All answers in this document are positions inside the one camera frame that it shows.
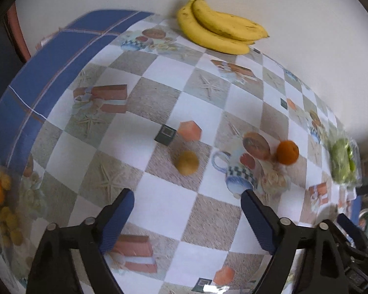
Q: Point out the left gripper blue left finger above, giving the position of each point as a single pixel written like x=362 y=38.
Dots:
x=113 y=218

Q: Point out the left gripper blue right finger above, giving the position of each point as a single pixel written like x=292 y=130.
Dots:
x=262 y=219

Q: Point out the orange tangerine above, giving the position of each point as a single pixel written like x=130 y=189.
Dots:
x=287 y=152

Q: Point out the small brown longan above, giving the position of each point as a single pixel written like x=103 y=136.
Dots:
x=187 y=163

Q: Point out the clear pack of green fruits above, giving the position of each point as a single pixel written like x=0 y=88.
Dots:
x=345 y=160

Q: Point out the clear bag of small fruits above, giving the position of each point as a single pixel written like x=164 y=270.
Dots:
x=12 y=241

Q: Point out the checkered printed tablecloth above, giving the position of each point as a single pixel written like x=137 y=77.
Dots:
x=112 y=101

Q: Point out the yellow banana bunch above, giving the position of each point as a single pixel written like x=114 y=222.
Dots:
x=221 y=32

